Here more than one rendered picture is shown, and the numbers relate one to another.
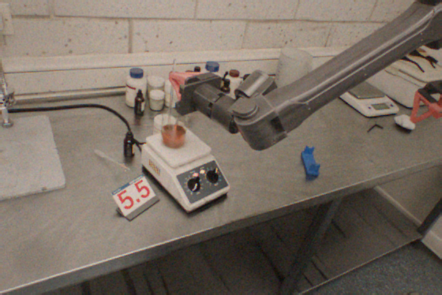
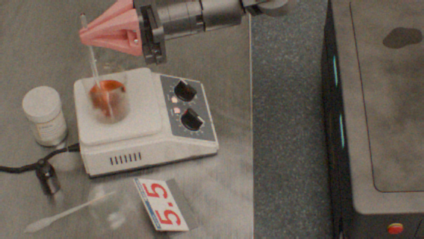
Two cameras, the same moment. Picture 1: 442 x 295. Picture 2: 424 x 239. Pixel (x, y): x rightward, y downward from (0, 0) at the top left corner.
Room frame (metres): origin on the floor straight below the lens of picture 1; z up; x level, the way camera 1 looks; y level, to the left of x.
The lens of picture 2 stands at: (0.15, 0.54, 1.68)
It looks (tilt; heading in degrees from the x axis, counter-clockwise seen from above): 53 degrees down; 308
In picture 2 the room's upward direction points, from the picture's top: 2 degrees counter-clockwise
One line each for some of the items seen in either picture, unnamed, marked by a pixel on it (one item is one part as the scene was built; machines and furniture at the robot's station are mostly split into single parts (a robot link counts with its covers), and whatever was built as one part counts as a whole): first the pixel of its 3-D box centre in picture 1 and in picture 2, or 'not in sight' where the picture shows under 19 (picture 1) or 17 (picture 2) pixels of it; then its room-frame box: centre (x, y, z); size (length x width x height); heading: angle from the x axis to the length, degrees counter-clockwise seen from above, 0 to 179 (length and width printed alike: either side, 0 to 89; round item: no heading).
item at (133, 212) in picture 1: (136, 196); (165, 203); (0.55, 0.16, 0.77); 0.09 x 0.06 x 0.04; 151
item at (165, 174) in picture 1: (183, 165); (137, 119); (0.66, 0.08, 0.79); 0.22 x 0.13 x 0.08; 49
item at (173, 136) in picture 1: (174, 130); (109, 94); (0.67, 0.12, 0.88); 0.07 x 0.06 x 0.08; 20
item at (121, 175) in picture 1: (126, 173); (106, 203); (0.62, 0.21, 0.76); 0.06 x 0.06 x 0.02
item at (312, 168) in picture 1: (311, 159); not in sight; (0.83, -0.26, 0.77); 0.10 x 0.03 x 0.04; 7
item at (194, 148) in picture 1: (178, 145); (116, 105); (0.68, 0.10, 0.83); 0.12 x 0.12 x 0.01; 49
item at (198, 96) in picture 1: (207, 100); (170, 17); (0.61, 0.04, 1.01); 0.10 x 0.07 x 0.07; 142
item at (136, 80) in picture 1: (136, 87); not in sight; (0.97, 0.30, 0.81); 0.06 x 0.06 x 0.11
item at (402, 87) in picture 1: (410, 75); not in sight; (1.59, -0.78, 0.82); 0.37 x 0.31 x 0.14; 130
